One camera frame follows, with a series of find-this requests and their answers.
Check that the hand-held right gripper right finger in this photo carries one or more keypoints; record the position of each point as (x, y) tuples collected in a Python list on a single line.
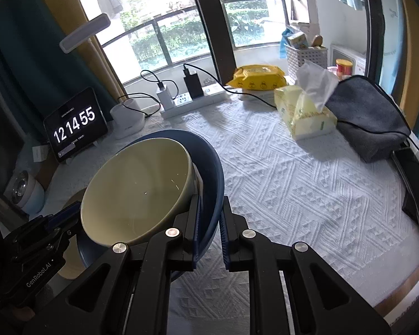
[(225, 240)]

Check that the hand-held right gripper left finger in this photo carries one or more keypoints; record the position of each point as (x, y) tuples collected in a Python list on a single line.
[(196, 240)]

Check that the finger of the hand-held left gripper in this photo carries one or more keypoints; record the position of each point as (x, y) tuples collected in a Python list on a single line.
[(45, 246), (64, 214)]

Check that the cream bowl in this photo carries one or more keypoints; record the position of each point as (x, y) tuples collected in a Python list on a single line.
[(132, 188)]

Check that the large blue bowl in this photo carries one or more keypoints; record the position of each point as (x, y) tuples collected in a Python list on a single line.
[(209, 167)]

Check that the white device with steel bowl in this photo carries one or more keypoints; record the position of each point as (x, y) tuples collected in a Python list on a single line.
[(31, 195)]

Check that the small white box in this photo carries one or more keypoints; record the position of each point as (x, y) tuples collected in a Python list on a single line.
[(40, 153)]

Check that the white textured tablecloth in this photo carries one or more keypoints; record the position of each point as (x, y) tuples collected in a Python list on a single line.
[(282, 199)]

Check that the tablet clock display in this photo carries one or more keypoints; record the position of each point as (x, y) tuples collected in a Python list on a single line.
[(73, 125)]

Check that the white power strip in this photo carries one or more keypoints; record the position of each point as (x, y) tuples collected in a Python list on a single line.
[(195, 100)]

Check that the white charger plug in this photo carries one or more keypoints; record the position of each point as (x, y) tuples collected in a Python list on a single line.
[(164, 97)]

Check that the yellow tissue pack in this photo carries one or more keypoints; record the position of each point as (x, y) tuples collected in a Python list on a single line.
[(300, 111)]

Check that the yellow curtain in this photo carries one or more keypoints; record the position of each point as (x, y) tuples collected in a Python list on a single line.
[(415, 42), (106, 66)]

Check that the black charger plug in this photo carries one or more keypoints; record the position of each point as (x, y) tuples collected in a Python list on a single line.
[(193, 85)]

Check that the yellow wipes pack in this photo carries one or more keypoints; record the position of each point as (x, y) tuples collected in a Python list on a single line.
[(256, 76)]

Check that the teal curtain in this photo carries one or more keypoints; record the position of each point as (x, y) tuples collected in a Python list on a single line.
[(31, 42)]

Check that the white desk lamp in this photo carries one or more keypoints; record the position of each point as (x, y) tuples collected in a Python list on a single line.
[(85, 33)]

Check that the grey folded cloth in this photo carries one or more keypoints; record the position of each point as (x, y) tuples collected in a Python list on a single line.
[(366, 111)]

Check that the black flat device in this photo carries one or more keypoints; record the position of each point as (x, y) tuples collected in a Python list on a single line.
[(415, 188)]

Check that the white plastic basket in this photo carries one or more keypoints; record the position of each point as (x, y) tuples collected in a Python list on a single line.
[(305, 59)]

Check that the blue plastic bag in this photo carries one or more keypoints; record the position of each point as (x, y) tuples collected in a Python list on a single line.
[(285, 42)]

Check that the yellow snack box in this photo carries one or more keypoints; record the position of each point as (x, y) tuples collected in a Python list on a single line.
[(298, 40)]

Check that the brown rounded item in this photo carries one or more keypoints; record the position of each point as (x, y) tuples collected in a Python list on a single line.
[(316, 41)]

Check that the white appliance box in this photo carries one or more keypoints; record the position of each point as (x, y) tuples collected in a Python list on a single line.
[(358, 59)]

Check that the dark window frame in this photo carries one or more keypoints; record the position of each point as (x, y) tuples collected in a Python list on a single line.
[(213, 35)]

